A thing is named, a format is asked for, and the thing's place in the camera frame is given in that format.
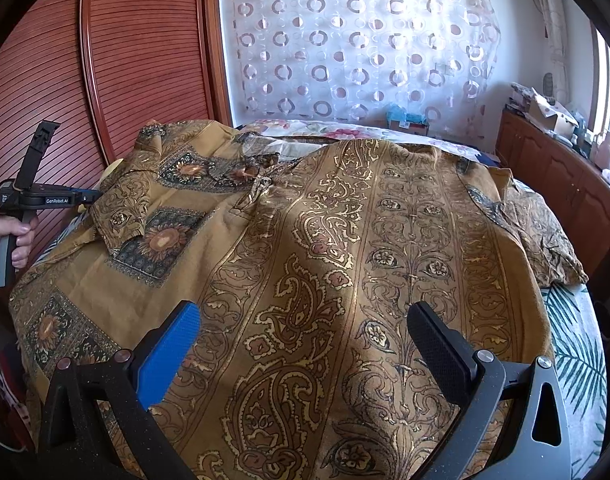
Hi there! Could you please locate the brown paisley patterned garment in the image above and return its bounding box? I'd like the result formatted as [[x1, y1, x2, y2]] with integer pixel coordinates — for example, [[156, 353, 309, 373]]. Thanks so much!
[[10, 120, 586, 479]]

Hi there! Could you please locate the person's left hand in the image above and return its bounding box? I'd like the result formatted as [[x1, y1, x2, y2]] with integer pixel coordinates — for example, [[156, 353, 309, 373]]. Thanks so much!
[[0, 216, 38, 270]]

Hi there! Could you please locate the cream yellow pillow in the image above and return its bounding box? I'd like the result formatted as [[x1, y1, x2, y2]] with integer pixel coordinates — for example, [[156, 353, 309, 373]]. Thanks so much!
[[94, 158, 122, 190]]

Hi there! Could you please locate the floral leaf-patterned bed cover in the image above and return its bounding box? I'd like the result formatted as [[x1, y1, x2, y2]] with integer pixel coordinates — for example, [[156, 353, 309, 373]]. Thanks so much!
[[240, 119, 607, 479]]

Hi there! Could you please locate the red-brown slatted wooden headboard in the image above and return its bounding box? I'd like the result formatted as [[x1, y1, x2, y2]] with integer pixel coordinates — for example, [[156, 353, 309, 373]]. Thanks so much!
[[0, 0, 234, 271]]

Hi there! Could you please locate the brown wooden side cabinet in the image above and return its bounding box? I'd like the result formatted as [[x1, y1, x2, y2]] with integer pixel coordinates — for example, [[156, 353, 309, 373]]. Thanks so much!
[[495, 108, 610, 281]]

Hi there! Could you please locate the pink vase on cabinet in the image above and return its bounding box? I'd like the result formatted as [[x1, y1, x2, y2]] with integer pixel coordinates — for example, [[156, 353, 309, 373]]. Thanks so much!
[[594, 131, 610, 170]]

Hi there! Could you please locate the open cardboard box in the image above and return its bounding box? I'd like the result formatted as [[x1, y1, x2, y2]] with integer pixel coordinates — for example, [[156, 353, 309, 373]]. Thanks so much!
[[528, 89, 578, 139]]

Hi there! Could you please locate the blue packet on box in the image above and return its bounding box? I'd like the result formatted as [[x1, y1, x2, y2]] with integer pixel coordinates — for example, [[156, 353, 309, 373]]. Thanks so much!
[[385, 103, 429, 136]]

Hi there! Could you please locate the white circle-patterned lace curtain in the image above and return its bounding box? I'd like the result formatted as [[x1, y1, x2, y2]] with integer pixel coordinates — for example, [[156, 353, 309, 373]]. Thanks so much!
[[221, 0, 500, 144]]

